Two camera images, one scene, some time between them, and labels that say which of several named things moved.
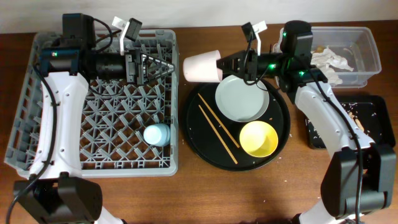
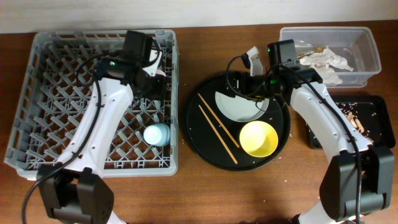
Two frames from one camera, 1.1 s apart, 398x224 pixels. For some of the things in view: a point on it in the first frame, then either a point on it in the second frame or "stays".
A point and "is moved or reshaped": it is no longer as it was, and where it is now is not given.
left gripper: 135,71 -> 157,88
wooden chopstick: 214,115 stays
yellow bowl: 259,139 stays
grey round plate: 240,101 stays
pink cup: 203,68 is moved or reshaped
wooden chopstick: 217,134 stays
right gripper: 252,75 -> 245,76
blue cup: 157,134 stays
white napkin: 323,60 stays
